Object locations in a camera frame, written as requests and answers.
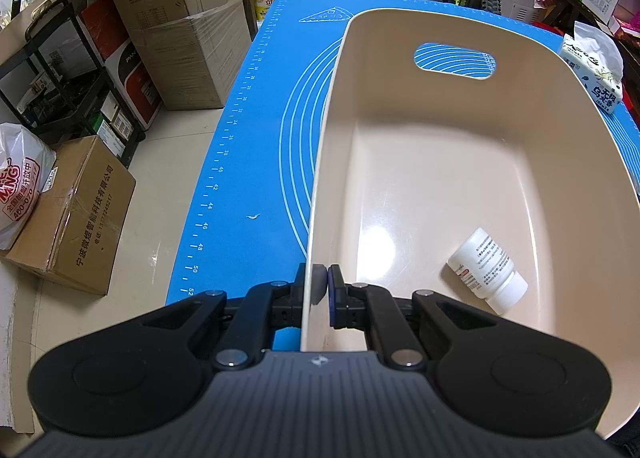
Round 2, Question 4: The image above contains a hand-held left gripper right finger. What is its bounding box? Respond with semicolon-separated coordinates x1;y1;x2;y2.
327;263;502;372

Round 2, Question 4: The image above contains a beige plastic storage bin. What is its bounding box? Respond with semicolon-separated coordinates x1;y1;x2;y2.
300;8;640;441

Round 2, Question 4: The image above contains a white red-print plastic bag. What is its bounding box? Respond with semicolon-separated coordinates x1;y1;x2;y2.
0;122;57;251

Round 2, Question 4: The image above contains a red and white box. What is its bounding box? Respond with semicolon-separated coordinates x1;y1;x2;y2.
80;0;163;131

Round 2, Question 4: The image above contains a white tissue pack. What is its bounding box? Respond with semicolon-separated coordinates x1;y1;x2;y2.
557;20;626;116

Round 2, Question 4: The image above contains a plastic-wrapped cardboard box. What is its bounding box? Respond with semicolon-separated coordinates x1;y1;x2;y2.
127;0;253;111

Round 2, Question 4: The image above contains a black metal cart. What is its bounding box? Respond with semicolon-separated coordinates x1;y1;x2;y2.
0;0;146;166

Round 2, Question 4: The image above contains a white medicine bottle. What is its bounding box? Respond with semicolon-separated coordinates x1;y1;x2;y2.
446;227;529;315

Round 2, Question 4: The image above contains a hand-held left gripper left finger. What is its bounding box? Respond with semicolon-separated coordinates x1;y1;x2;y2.
134;263;307;372

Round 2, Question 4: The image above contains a large yellow detergent jug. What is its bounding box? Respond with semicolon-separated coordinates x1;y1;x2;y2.
251;0;283;22

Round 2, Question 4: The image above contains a taped cardboard box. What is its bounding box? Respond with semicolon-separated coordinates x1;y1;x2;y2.
5;134;137;296

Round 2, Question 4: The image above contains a blue silicone baking mat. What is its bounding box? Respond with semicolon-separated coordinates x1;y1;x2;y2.
165;0;640;354

